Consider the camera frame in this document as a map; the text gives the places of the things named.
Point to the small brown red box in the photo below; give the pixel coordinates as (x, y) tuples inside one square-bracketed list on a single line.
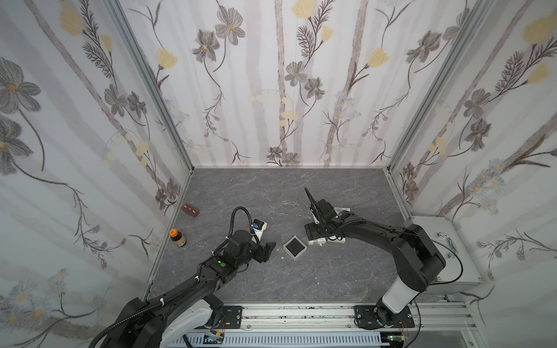
[(190, 210)]

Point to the silver metal case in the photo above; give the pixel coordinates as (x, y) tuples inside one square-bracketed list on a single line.
[(460, 273)]

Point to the white jewelry box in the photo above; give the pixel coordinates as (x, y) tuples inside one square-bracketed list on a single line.
[(339, 210), (318, 241)]

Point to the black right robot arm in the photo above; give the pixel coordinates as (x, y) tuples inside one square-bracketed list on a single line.
[(418, 261)]

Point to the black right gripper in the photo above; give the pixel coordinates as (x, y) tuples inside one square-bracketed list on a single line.
[(320, 217)]

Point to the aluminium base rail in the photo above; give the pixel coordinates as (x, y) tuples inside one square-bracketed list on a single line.
[(341, 324)]

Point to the white jewelry box lid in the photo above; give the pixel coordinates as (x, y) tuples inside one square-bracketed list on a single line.
[(336, 239)]

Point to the white box base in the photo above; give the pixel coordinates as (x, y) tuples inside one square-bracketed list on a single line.
[(294, 237)]

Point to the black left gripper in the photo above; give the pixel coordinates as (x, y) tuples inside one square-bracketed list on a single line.
[(265, 251)]

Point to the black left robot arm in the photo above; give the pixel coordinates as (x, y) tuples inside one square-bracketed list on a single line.
[(147, 323)]

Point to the brown bottle orange cap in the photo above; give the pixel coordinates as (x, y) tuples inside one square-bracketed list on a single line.
[(177, 237)]

